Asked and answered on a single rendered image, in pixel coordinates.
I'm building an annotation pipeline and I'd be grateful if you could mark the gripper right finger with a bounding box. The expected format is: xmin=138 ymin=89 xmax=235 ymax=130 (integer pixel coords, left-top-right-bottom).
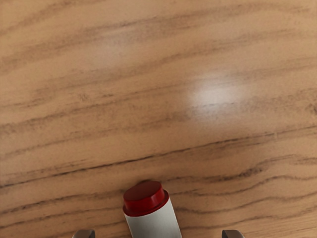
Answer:
xmin=221 ymin=229 xmax=245 ymax=238

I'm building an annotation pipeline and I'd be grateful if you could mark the white bottle with red cap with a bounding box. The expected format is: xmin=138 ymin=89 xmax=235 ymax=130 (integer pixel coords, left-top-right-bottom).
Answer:
xmin=122 ymin=181 xmax=183 ymax=238

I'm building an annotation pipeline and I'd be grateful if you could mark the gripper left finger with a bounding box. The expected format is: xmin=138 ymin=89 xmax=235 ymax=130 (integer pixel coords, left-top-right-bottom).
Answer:
xmin=72 ymin=229 xmax=96 ymax=238

